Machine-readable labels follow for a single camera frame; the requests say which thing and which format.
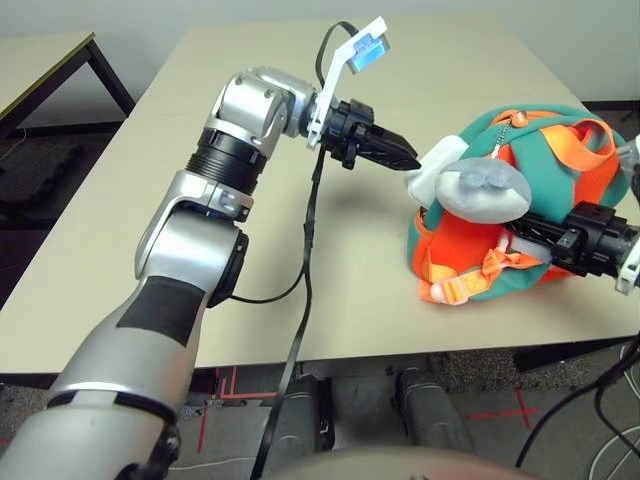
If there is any black floor mat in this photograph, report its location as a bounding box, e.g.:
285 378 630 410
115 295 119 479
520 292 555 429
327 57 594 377
0 142 81 201

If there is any beige side table black frame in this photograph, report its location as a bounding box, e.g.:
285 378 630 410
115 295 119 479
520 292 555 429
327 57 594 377
0 32 136 146

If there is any black flat camera cable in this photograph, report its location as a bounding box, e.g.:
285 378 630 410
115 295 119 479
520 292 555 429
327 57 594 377
248 21 362 480

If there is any black hanging cable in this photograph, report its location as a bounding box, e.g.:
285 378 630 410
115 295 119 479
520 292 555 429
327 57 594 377
593 369 640 464
514 329 640 469

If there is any grey plush whale charm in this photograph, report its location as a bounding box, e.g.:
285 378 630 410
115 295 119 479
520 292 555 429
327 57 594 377
437 158 532 222

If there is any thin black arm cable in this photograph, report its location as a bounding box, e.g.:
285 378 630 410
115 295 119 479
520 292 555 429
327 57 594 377
227 259 309 305

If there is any black table base bar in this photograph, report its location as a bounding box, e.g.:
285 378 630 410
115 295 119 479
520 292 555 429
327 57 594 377
513 344 624 374

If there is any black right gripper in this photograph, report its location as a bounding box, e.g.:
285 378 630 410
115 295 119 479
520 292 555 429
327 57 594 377
504 201 633 277

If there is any orange floor tape corner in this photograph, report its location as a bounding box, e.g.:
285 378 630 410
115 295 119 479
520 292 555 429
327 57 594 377
212 367 279 399

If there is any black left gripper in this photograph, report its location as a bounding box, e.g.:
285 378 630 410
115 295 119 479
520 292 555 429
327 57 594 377
325 99 422 173

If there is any beige robot torso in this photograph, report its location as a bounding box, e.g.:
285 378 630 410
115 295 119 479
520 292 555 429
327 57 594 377
259 444 546 480

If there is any red floor tape cross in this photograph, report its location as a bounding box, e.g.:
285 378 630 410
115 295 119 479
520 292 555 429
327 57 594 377
467 389 542 429

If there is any white floor cable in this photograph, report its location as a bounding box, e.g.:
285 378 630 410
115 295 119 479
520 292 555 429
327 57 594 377
587 424 640 480

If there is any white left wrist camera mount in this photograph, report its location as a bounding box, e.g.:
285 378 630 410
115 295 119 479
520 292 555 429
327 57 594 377
305 16 391 152

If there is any teal and orange backpack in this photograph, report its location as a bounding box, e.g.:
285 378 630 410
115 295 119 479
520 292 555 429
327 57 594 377
407 103 630 305

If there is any dark grey robot right leg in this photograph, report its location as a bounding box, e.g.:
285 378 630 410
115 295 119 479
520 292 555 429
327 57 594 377
394 367 476 454

